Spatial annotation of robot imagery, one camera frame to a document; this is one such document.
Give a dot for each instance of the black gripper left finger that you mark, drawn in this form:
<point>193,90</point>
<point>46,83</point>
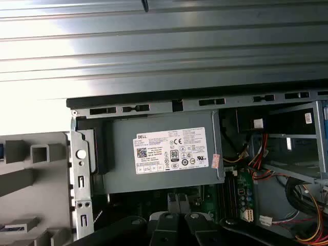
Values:
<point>164,230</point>

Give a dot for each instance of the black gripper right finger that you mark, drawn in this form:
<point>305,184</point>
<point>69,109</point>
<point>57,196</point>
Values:
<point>198,228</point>

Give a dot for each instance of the black RAM slot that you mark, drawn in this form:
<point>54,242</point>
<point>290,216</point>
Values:
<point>228,197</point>
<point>233,197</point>
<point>224,197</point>
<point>237,197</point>

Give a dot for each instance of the green motherboard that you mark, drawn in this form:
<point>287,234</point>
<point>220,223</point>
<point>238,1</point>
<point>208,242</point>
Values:
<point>244,184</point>

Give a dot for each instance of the grey power supply unit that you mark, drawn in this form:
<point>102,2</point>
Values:
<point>123,153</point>

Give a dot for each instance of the open black PC case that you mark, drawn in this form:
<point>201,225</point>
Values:
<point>159,105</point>

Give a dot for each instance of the grey parts rack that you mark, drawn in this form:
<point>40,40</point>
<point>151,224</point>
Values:
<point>38,184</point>

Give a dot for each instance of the grey metal drive cage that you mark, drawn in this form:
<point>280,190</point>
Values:
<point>319,143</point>

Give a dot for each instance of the dark narrow rod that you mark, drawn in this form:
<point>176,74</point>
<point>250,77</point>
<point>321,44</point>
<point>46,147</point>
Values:
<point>145,5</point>

